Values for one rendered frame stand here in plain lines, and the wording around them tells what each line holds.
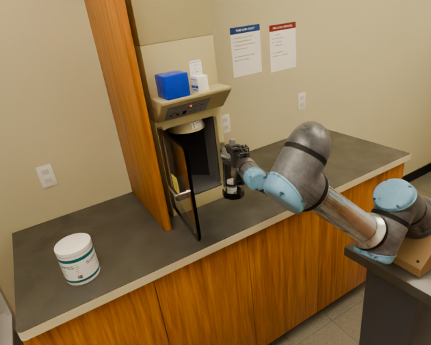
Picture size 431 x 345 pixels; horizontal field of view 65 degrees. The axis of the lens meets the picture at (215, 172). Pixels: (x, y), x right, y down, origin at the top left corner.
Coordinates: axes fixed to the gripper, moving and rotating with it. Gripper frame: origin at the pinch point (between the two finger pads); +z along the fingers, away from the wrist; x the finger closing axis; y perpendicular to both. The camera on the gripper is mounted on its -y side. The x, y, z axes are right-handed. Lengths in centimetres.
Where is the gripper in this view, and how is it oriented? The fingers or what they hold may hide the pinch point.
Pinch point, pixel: (232, 154)
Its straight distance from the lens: 149.9
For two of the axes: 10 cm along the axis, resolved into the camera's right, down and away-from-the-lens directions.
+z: -2.0, -3.7, 9.1
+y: -0.4, -9.2, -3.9
